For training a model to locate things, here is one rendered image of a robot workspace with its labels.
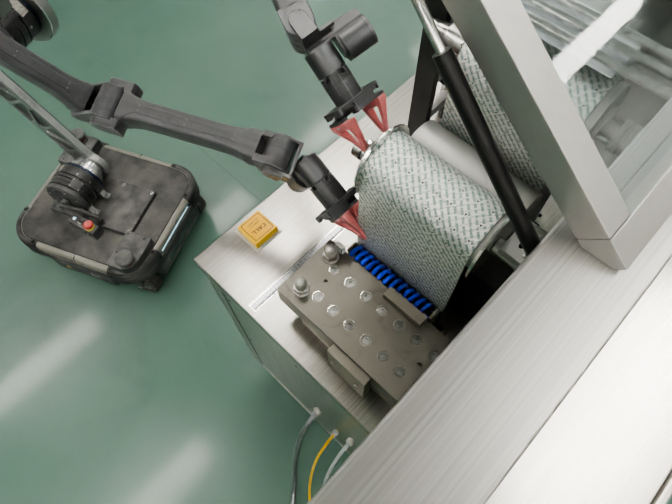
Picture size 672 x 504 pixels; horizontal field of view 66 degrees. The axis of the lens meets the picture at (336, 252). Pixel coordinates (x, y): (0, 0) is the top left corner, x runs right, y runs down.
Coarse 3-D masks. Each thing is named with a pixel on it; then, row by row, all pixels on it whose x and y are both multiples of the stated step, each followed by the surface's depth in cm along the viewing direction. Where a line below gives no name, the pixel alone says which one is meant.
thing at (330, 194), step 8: (328, 176) 103; (320, 184) 103; (328, 184) 103; (336, 184) 104; (312, 192) 105; (320, 192) 103; (328, 192) 103; (336, 192) 103; (344, 192) 104; (352, 192) 104; (320, 200) 105; (328, 200) 104; (336, 200) 103; (328, 208) 105; (320, 216) 104; (328, 216) 102
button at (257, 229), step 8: (256, 216) 127; (264, 216) 127; (248, 224) 126; (256, 224) 126; (264, 224) 126; (272, 224) 126; (240, 232) 127; (248, 232) 125; (256, 232) 125; (264, 232) 125; (272, 232) 126; (248, 240) 127; (256, 240) 124; (264, 240) 126
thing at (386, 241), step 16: (368, 208) 97; (368, 224) 102; (384, 224) 97; (368, 240) 107; (384, 240) 102; (400, 240) 96; (384, 256) 107; (400, 256) 101; (416, 256) 96; (432, 256) 91; (400, 272) 107; (416, 272) 101; (432, 272) 96; (448, 272) 91; (416, 288) 106; (432, 288) 100; (448, 288) 95
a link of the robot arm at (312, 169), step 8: (312, 152) 103; (304, 160) 103; (312, 160) 102; (320, 160) 104; (296, 168) 103; (304, 168) 102; (312, 168) 102; (320, 168) 103; (304, 176) 103; (312, 176) 102; (320, 176) 102; (312, 184) 103
